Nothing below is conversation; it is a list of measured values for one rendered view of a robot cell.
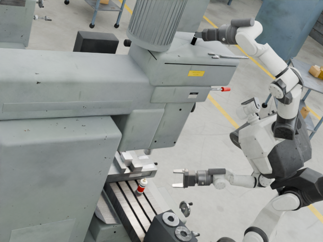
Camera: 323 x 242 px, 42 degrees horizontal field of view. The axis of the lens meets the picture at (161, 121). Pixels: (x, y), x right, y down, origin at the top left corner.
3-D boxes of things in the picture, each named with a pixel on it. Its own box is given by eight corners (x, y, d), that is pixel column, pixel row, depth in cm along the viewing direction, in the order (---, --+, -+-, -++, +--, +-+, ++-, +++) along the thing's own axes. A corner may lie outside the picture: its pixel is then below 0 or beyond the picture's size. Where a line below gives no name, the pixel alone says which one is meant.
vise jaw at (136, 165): (131, 154, 264) (133, 149, 262) (141, 171, 255) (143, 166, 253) (123, 155, 261) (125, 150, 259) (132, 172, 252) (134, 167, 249)
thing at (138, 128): (129, 120, 228) (143, 80, 214) (149, 150, 213) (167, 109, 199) (97, 121, 217) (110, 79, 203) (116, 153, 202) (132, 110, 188)
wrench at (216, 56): (244, 55, 207) (245, 54, 206) (249, 60, 204) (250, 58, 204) (207, 54, 193) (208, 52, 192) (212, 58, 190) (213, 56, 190)
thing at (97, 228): (143, 187, 285) (149, 174, 279) (168, 226, 263) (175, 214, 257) (74, 198, 256) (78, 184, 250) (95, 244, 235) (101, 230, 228)
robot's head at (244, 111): (247, 121, 227) (240, 106, 227) (263, 114, 220) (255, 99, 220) (242, 125, 222) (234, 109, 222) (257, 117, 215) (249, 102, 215)
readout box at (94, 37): (102, 66, 229) (112, 31, 218) (109, 75, 223) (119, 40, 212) (67, 65, 217) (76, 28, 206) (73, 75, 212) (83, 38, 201)
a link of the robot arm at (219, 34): (201, 47, 186) (223, 47, 178) (201, 24, 184) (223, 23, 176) (218, 45, 195) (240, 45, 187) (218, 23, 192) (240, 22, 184)
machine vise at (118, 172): (144, 161, 275) (149, 148, 269) (154, 177, 265) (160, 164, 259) (94, 165, 256) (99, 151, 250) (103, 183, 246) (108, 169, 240)
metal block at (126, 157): (126, 159, 258) (129, 151, 255) (130, 165, 254) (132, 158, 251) (118, 159, 255) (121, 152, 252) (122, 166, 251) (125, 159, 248)
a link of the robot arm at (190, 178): (182, 181, 246) (203, 181, 246) (184, 192, 237) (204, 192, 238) (183, 164, 239) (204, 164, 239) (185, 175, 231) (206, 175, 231)
